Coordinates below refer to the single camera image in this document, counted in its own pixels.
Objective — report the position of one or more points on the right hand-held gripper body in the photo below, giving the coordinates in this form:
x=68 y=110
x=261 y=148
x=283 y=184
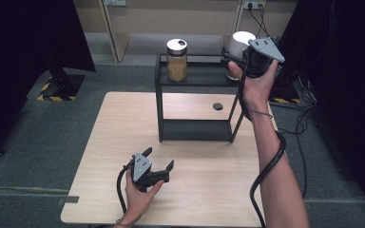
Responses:
x=261 y=52

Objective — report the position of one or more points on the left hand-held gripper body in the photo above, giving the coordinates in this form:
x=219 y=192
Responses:
x=142 y=169

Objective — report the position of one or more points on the white cup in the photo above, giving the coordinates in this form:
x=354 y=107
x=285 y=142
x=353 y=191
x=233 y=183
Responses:
x=239 y=42

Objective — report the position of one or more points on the black metal shelf rack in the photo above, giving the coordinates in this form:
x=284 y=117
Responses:
x=199 y=129

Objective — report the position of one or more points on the glass jar with silver lid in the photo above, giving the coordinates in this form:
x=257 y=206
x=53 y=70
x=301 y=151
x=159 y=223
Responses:
x=176 y=66

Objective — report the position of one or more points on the person's left hand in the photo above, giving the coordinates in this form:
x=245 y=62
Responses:
x=138 y=202

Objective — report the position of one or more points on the person's right hand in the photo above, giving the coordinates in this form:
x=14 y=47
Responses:
x=258 y=90

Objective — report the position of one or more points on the black stand base striped tape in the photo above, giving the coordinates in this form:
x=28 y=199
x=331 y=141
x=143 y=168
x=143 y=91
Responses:
x=64 y=87
x=286 y=93

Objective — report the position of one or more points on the thin wrist band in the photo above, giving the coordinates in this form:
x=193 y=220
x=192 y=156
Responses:
x=261 y=113

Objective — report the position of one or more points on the grey floor tape strip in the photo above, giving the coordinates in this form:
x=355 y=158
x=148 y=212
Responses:
x=68 y=199
x=309 y=205

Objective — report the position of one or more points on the black curtain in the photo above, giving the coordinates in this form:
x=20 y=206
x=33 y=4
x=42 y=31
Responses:
x=345 y=95
x=19 y=63

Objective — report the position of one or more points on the white wall socket with plugs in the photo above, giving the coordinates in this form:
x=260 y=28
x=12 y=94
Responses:
x=254 y=3

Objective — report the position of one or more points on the beige wooden desk frame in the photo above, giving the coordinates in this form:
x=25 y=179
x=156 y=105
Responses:
x=145 y=19

